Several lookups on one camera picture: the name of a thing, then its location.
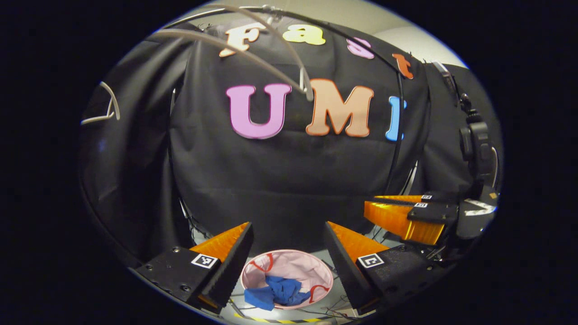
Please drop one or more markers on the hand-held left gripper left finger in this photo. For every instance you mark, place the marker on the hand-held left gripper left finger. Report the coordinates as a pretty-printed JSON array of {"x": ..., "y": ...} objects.
[{"x": 232, "y": 271}]

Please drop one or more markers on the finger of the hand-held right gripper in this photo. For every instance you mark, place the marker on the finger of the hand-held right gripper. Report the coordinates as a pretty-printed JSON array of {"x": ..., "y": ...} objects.
[
  {"x": 397, "y": 219},
  {"x": 433, "y": 197}
]

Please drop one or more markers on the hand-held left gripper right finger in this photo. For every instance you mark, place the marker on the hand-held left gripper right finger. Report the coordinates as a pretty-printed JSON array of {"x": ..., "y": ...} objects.
[{"x": 343, "y": 266}]

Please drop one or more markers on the pink laundry hamper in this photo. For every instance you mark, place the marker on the pink laundry hamper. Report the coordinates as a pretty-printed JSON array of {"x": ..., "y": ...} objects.
[{"x": 289, "y": 266}]

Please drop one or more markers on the white clothes hanger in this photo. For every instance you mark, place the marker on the white clothes hanger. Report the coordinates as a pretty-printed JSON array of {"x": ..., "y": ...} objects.
[
  {"x": 115, "y": 101},
  {"x": 253, "y": 56}
]

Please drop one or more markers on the black clothes rack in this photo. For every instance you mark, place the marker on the black clothes rack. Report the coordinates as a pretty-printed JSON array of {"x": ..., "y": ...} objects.
[{"x": 399, "y": 113}]

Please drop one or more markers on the yellow black floor tape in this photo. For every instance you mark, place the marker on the yellow black floor tape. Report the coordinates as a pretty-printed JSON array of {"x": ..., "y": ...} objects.
[{"x": 280, "y": 320}]

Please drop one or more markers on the black backdrop cloth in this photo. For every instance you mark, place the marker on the black backdrop cloth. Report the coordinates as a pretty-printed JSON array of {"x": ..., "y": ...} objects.
[{"x": 289, "y": 180}]

